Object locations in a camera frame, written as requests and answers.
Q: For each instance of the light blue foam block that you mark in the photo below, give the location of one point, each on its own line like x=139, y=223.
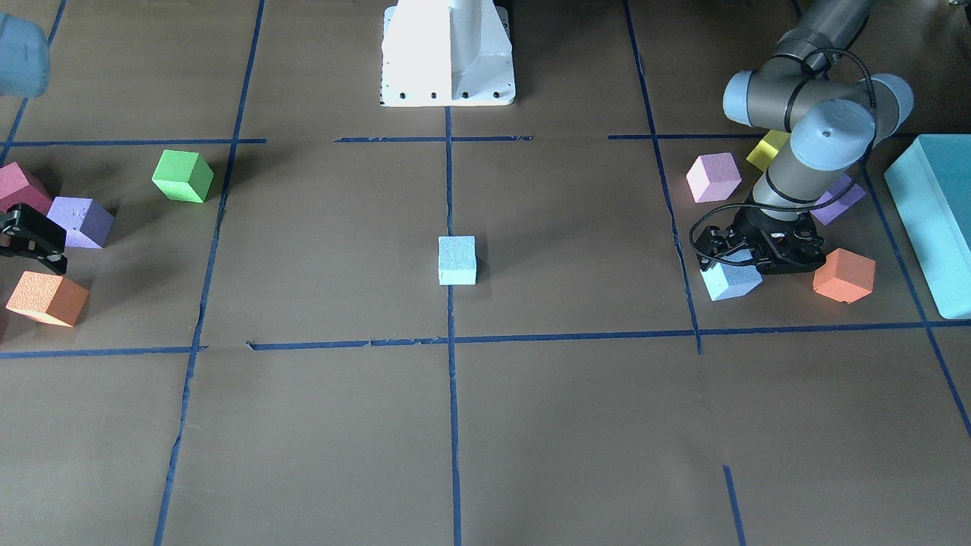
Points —
x=457, y=260
x=726, y=281

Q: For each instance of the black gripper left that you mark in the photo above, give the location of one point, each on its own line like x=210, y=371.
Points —
x=752, y=224

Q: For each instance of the teal foam box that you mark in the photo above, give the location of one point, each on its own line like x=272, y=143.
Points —
x=930, y=183

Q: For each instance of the dark red foam block upper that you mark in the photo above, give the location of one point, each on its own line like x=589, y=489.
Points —
x=18, y=186

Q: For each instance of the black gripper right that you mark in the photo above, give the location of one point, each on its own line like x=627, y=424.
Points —
x=30, y=236

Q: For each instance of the purple foam block side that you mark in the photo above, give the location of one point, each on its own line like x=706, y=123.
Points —
x=85, y=222
x=841, y=196

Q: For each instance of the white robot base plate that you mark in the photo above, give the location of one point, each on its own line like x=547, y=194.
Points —
x=447, y=54

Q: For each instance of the yellow foam block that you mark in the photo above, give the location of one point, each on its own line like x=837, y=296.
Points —
x=767, y=149

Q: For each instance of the orange foam block side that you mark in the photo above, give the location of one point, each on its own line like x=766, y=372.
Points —
x=845, y=276
x=48, y=299

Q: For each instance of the pink foam block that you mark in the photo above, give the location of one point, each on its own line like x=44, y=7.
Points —
x=713, y=177

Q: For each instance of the green foam block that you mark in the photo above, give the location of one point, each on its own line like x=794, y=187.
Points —
x=183, y=176

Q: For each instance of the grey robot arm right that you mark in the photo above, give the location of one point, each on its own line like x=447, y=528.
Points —
x=25, y=64

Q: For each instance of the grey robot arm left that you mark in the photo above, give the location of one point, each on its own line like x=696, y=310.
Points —
x=834, y=112

